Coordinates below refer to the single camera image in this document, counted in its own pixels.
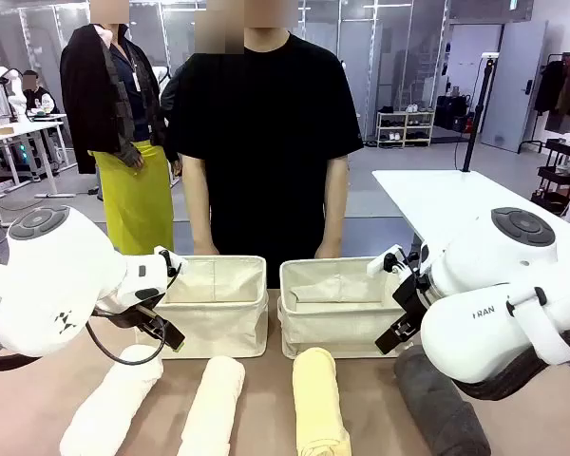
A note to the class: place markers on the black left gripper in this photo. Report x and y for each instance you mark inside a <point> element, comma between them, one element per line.
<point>123,317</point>

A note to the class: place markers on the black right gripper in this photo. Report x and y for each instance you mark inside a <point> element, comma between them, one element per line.
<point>412,297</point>

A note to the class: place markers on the dark grey towel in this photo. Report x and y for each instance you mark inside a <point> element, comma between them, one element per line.
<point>437,418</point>

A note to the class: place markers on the white towel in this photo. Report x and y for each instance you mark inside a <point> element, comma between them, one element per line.
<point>214,408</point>
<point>109,408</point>

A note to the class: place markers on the yellow towel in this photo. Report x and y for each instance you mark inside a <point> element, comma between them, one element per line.
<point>318,404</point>

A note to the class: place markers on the person's right forearm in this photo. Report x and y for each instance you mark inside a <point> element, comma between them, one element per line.
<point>200,209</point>

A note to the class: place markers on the person's left forearm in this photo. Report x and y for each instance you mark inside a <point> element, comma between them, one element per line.
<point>335,209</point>

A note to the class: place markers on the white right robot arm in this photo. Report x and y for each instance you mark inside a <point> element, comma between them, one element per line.
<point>480,266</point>

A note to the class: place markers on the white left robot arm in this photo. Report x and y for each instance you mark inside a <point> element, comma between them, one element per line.
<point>52,266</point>

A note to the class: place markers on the person's right hand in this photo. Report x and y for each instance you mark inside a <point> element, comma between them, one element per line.
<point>205,250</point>

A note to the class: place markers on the person's left hand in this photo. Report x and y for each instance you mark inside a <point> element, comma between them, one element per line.
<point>328,252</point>

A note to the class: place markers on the cream fabric basket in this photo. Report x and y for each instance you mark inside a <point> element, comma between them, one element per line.
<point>332,328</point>
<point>218,323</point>

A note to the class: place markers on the person in yellow apron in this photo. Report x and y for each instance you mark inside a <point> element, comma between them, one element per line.
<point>133,199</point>

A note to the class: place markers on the large white table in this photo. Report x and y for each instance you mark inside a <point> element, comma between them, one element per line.
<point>437,199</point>

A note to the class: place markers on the white shoe rack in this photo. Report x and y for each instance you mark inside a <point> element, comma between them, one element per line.
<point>406,128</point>

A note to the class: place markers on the person in black t-shirt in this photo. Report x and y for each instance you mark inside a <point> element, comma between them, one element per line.
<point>261,142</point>

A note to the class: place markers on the person in dark jacket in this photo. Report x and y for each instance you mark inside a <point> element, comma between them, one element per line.
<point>171,109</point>

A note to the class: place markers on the black suitcases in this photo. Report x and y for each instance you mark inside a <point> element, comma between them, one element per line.
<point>451,111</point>

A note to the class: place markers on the black clothes rack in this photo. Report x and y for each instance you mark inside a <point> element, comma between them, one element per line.
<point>532,128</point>

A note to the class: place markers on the white desk with legs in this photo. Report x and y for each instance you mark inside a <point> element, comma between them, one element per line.
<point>14,132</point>

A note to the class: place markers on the seated person in varsity jacket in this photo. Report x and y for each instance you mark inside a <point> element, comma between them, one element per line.
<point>40,97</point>

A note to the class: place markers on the grey-blue door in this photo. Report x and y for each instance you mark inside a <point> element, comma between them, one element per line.
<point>513,85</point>

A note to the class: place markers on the black hanging coat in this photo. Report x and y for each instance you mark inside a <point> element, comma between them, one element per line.
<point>548,85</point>

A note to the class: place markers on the small white background robot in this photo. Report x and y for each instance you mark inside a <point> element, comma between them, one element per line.
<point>5,81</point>

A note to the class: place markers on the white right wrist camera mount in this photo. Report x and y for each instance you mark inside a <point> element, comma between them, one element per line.
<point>382,260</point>

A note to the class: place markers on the black camera stand pole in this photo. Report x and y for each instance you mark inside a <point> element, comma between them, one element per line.
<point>477,119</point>

